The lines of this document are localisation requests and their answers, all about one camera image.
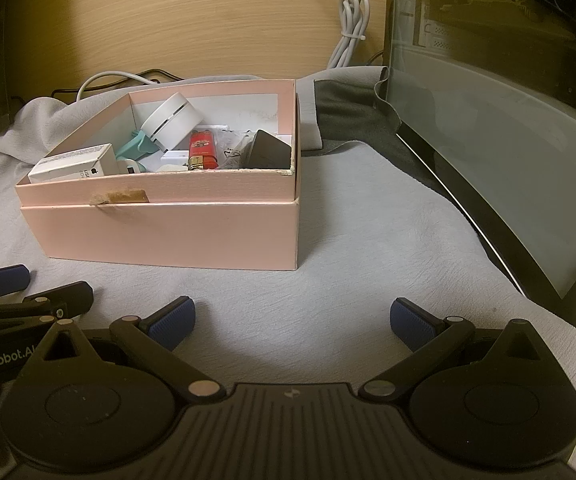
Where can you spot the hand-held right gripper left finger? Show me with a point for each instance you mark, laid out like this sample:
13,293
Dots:
173,324

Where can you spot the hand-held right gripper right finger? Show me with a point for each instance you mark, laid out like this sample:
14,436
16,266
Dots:
410,324

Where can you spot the pink cardboard box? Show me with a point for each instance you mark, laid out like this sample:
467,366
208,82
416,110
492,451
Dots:
168,235

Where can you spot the small white box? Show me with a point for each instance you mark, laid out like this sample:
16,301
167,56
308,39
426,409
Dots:
73,162

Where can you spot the teal plastic clip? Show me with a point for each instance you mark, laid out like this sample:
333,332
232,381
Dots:
138,142

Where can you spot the red lighter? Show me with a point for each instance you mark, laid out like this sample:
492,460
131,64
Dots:
202,150

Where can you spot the clear plastic bag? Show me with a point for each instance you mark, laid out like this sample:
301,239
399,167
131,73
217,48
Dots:
230,152

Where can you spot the dark grey block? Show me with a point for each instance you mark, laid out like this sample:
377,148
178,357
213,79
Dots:
268,150

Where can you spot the white round device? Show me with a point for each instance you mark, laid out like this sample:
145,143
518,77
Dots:
168,120

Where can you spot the light grey cloth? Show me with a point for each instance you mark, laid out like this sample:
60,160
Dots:
368,240

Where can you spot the dark grey cloth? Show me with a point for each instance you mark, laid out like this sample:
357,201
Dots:
348,115

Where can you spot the computer case with glass panel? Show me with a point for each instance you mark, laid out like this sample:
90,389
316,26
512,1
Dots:
493,110

